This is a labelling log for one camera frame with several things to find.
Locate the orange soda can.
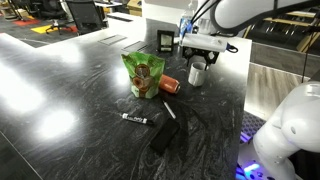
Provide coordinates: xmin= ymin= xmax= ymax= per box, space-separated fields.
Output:
xmin=158 ymin=74 xmax=182 ymax=95

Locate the black white dry-erase marker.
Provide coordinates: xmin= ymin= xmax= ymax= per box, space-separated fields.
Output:
xmin=121 ymin=112 xmax=155 ymax=127

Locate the black office chair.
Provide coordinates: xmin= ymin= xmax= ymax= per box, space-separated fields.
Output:
xmin=45 ymin=0 xmax=109 ymax=36

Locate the black rectangular box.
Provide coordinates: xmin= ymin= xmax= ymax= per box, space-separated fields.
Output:
xmin=148 ymin=117 xmax=181 ymax=155

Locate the clear plastic water bottle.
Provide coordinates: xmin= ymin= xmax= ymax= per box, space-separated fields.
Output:
xmin=178 ymin=2 xmax=196 ymax=46

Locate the white ceramic mug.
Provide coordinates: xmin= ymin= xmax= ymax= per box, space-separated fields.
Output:
xmin=187 ymin=61 xmax=208 ymax=88

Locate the small black framed display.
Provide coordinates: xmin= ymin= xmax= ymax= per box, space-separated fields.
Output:
xmin=156 ymin=29 xmax=176 ymax=53

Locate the green snack pouch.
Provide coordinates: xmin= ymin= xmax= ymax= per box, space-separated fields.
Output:
xmin=120 ymin=51 xmax=166 ymax=100

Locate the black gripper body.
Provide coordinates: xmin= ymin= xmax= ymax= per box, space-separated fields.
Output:
xmin=181 ymin=45 xmax=220 ymax=65

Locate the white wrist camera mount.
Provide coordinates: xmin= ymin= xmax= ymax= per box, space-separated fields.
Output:
xmin=180 ymin=32 xmax=232 ymax=53

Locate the white black pen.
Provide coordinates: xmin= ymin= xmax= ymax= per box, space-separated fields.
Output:
xmin=161 ymin=99 xmax=177 ymax=120

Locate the cardboard box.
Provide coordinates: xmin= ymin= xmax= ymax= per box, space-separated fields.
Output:
xmin=126 ymin=0 xmax=143 ymax=17

